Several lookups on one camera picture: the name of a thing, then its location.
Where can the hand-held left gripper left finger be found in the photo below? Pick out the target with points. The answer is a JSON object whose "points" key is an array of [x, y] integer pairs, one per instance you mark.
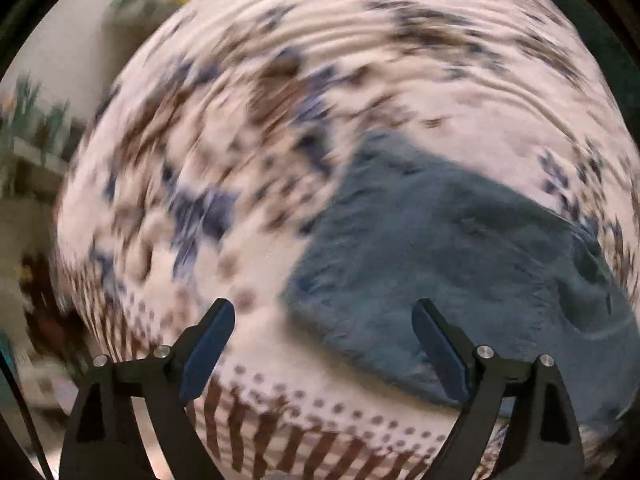
{"points": [[209, 351]]}

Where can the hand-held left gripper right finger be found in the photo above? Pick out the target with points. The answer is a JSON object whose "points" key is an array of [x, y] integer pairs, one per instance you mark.
{"points": [[443, 356]]}

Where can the blue denim pants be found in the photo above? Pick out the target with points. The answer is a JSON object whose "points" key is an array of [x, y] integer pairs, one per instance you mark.
{"points": [[425, 240]]}

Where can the teal drying rack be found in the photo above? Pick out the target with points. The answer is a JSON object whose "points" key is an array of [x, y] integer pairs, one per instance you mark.
{"points": [[44, 119]]}

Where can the floral printed blanket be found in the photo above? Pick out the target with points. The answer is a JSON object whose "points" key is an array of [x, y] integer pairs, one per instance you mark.
{"points": [[350, 60]]}

